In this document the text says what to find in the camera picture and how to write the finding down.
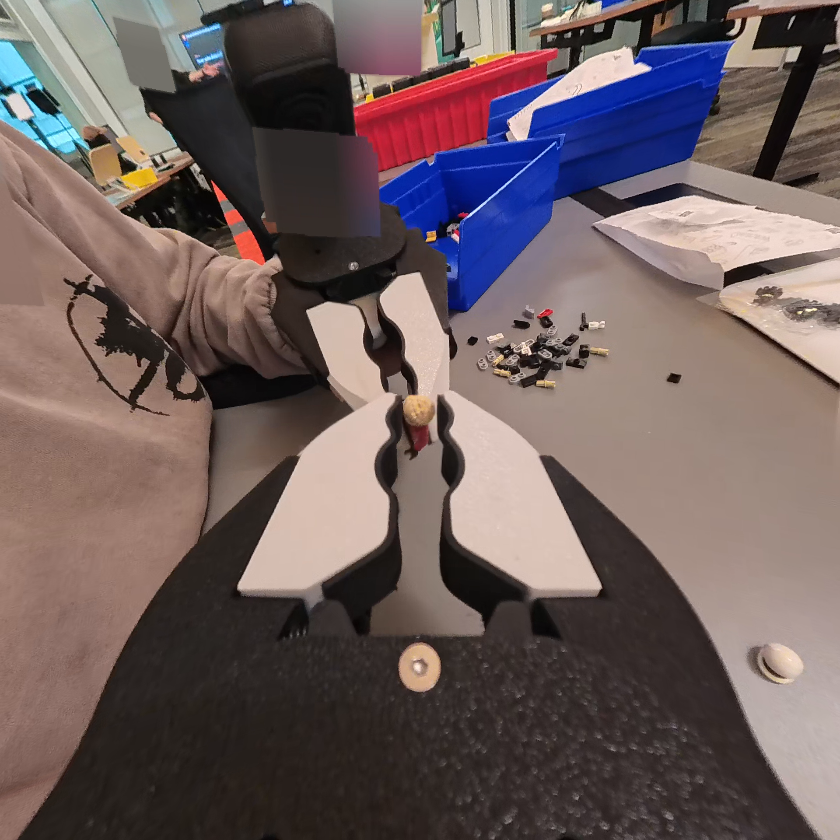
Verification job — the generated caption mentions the wide blue plastic bin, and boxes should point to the wide blue plastic bin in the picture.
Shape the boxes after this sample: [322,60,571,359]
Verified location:
[487,41,735,199]

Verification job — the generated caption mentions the printed white paper bag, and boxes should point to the printed white paper bag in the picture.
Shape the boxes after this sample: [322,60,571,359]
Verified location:
[592,195,840,291]

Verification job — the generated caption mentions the black office chair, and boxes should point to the black office chair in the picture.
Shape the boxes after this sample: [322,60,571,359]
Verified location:
[140,66,280,263]

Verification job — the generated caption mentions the red plastic bin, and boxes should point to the red plastic bin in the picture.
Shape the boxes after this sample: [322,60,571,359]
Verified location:
[353,49,560,173]

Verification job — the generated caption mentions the black cloth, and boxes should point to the black cloth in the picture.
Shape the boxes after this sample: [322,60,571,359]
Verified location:
[202,363,332,412]

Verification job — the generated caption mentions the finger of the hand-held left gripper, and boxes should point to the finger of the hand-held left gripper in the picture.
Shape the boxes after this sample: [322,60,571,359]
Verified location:
[377,270,455,400]
[306,298,398,411]

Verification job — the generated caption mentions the computer monitor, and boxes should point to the computer monitor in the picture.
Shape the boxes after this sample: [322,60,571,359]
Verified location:
[178,23,227,70]

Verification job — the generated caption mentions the assorted loose bricks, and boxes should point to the assorted loose bricks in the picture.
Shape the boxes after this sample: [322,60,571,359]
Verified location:
[425,210,470,242]

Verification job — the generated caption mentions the pile of small bricks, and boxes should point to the pile of small bricks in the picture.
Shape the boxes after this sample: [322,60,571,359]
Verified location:
[466,303,611,391]

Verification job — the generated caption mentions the beige hoodie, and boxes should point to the beige hoodie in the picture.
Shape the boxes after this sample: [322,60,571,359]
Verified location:
[0,121,217,840]

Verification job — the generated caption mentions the white paper sheets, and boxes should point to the white paper sheets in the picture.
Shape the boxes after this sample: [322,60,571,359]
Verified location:
[507,49,654,142]

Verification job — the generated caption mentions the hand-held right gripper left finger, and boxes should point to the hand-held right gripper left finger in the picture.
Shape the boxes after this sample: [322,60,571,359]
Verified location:
[236,394,404,632]

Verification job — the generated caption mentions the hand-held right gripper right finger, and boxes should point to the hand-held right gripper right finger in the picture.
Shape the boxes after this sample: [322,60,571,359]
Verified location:
[437,390,605,632]

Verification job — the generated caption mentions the person's left forearm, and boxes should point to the person's left forearm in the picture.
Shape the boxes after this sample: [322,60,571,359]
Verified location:
[147,226,312,383]

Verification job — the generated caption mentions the clear bag of black parts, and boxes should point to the clear bag of black parts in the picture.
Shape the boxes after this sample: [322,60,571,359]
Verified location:
[697,259,840,385]

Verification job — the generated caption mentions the white toy helmet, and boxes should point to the white toy helmet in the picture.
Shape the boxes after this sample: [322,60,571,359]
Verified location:
[756,642,805,685]

